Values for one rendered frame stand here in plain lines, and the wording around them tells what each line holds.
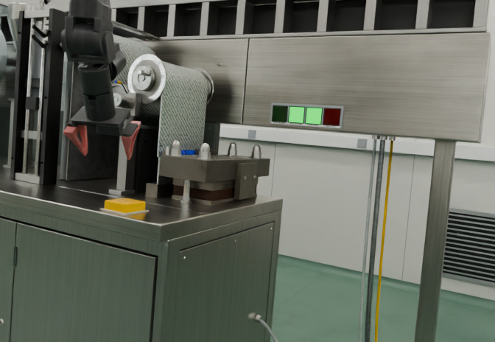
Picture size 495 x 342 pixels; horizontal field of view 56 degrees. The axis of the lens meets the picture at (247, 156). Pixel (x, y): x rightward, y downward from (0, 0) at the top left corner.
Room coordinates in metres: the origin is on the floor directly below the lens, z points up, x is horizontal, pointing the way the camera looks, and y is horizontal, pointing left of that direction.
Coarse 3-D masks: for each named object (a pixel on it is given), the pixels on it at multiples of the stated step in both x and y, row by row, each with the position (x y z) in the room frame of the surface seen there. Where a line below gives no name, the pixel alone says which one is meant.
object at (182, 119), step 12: (168, 96) 1.39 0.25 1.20; (168, 108) 1.40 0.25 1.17; (180, 108) 1.45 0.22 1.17; (192, 108) 1.51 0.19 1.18; (204, 108) 1.57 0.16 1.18; (168, 120) 1.40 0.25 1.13; (180, 120) 1.46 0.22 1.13; (192, 120) 1.51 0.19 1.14; (204, 120) 1.57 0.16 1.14; (168, 132) 1.41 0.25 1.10; (180, 132) 1.46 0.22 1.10; (192, 132) 1.52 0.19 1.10; (168, 144) 1.41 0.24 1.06; (180, 144) 1.47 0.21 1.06; (192, 144) 1.52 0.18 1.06
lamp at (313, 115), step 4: (308, 108) 1.50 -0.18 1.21; (312, 108) 1.49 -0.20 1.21; (316, 108) 1.48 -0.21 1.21; (320, 108) 1.48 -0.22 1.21; (308, 112) 1.50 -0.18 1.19; (312, 112) 1.49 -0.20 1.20; (316, 112) 1.48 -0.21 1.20; (320, 112) 1.48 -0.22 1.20; (308, 116) 1.49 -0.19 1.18; (312, 116) 1.49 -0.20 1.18; (316, 116) 1.48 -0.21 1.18; (320, 116) 1.47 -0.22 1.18; (308, 120) 1.49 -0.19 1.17; (312, 120) 1.49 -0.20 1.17; (316, 120) 1.48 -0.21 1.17; (320, 120) 1.47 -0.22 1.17
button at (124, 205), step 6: (120, 198) 1.14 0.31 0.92; (126, 198) 1.15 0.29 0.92; (108, 204) 1.10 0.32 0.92; (114, 204) 1.09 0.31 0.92; (120, 204) 1.08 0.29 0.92; (126, 204) 1.08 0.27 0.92; (132, 204) 1.09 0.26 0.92; (138, 204) 1.11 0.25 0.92; (144, 204) 1.13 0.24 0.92; (114, 210) 1.09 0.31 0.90; (120, 210) 1.08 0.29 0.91; (126, 210) 1.07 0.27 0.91; (132, 210) 1.09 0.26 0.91; (138, 210) 1.11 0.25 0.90
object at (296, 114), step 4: (292, 108) 1.52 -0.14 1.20; (296, 108) 1.51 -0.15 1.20; (300, 108) 1.51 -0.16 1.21; (292, 112) 1.52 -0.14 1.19; (296, 112) 1.51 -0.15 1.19; (300, 112) 1.51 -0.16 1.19; (292, 116) 1.52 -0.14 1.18; (296, 116) 1.51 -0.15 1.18; (300, 116) 1.51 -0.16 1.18; (292, 120) 1.52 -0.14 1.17; (296, 120) 1.51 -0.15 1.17; (300, 120) 1.51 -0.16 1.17
